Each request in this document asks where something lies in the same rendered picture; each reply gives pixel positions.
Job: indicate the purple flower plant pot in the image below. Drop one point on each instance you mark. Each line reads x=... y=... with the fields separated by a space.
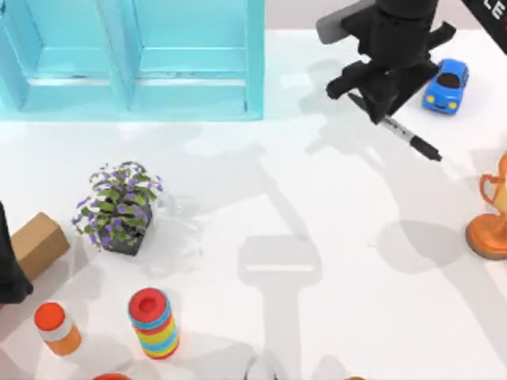
x=119 y=213

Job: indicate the stack of coloured rings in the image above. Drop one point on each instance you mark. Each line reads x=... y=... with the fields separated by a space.
x=154 y=324

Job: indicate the orange trophy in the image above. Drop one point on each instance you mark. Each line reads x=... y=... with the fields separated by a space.
x=491 y=233

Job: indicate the light blue rack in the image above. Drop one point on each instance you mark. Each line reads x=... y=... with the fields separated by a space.
x=190 y=59

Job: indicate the blue toy car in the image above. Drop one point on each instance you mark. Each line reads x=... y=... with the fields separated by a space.
x=445 y=89

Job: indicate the brown cardboard box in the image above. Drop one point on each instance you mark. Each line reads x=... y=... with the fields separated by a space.
x=37 y=245

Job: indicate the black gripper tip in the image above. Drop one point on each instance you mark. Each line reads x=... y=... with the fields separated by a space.
x=10 y=273

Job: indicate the orange round object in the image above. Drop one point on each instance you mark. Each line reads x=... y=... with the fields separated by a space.
x=354 y=378

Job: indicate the red round object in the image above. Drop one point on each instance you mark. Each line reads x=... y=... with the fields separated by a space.
x=112 y=377

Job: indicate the black marker pen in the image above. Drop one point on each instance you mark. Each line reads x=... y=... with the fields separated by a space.
x=416 y=140

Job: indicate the orange bottle with red cap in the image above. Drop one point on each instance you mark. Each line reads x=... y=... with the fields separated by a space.
x=59 y=330

